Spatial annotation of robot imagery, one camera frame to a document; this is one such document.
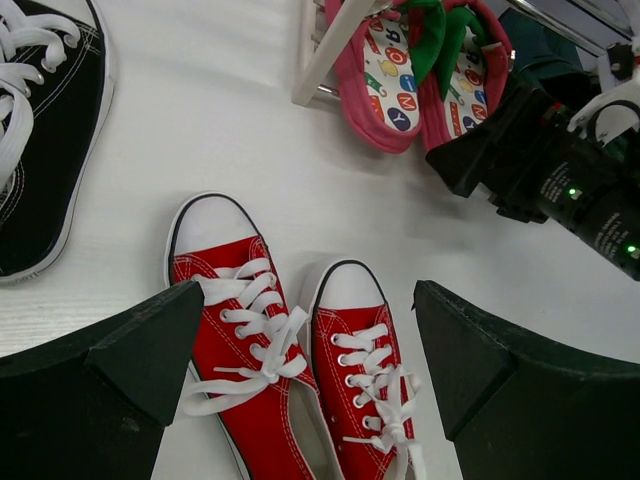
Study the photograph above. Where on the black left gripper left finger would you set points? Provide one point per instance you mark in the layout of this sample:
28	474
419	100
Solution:
94	404

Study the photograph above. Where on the red sneaker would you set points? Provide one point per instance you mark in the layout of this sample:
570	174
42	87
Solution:
249	367
368	397

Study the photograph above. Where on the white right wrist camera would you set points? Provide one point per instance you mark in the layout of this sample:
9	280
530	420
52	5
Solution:
616	109

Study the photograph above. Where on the cream metal shoe shelf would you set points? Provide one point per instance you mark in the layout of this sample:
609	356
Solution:
320	49

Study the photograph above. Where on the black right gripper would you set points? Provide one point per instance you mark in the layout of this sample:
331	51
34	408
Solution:
511	152

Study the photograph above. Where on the pink patterned sandal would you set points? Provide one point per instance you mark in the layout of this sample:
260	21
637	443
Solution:
382	66
469	76

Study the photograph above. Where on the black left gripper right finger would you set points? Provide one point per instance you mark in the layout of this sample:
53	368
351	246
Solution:
517	405

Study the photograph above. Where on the right black sneaker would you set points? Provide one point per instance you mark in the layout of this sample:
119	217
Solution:
57	86

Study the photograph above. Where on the left dark green shoe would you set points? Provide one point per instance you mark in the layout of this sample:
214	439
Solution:
545	59

